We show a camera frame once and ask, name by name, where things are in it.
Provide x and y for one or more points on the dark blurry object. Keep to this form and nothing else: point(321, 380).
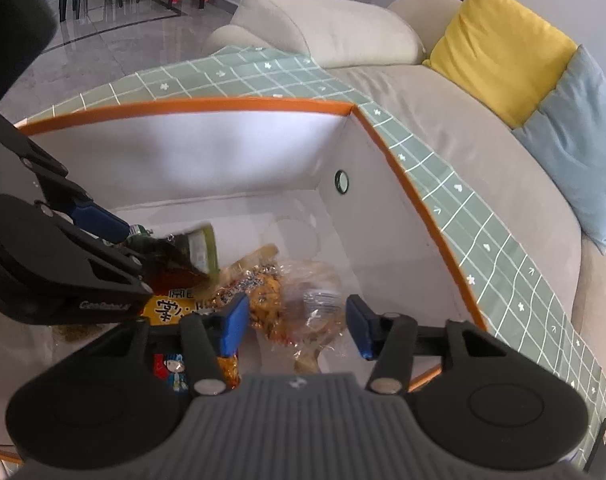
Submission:
point(13, 20)

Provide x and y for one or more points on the green checked tablecloth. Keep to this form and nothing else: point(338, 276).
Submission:
point(483, 240)

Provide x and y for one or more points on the clear packet brown snack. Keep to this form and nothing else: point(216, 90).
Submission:
point(308, 275)

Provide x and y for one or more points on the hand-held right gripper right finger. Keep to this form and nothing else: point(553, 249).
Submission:
point(360, 325)

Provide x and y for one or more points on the yellow pillow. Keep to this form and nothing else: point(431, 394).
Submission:
point(498, 55)

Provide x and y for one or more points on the dark olive snack packet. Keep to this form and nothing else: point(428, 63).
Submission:
point(183, 255)

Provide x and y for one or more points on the large red snack bag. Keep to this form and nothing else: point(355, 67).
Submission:
point(168, 310)

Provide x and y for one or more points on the clear packet round snack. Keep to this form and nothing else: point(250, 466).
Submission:
point(323, 310)

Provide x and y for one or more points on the green candy packet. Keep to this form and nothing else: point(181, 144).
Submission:
point(142, 231)

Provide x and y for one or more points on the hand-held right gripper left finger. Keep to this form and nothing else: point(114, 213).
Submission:
point(234, 322)

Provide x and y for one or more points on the orange cardboard box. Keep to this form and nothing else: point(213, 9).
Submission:
point(208, 160)

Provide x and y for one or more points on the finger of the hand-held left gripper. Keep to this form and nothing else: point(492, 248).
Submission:
point(138, 287)
point(100, 222)

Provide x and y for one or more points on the orange white-blue snack packet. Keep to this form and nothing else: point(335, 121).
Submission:
point(263, 305)

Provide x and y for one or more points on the beige sofa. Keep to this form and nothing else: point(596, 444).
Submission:
point(483, 125)

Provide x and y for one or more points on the light blue pillow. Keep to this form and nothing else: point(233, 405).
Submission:
point(583, 150)

